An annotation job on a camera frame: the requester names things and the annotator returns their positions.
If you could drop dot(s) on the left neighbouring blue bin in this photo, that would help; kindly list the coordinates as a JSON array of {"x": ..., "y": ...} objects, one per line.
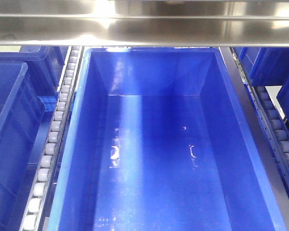
[{"x": 21, "y": 112}]

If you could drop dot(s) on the right white roller track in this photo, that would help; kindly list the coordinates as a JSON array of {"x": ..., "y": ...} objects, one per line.
[{"x": 271, "y": 122}]

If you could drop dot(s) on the far right blue bin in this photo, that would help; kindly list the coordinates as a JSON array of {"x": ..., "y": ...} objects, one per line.
[{"x": 264, "y": 66}]

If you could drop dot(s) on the stainless steel shelf beam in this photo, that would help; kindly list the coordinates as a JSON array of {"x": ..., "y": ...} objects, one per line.
[{"x": 145, "y": 22}]

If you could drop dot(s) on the large blue central bin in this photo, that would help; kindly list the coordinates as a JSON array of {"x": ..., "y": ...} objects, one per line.
[{"x": 158, "y": 141}]

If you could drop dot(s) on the far left blue bin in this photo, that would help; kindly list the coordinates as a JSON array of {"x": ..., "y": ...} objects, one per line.
[{"x": 45, "y": 64}]

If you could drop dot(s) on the white roller track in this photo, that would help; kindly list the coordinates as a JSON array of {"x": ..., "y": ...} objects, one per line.
[
  {"x": 271, "y": 122},
  {"x": 46, "y": 168}
]

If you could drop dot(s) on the left white roller track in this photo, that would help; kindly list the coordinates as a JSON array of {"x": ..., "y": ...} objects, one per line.
[{"x": 46, "y": 168}]

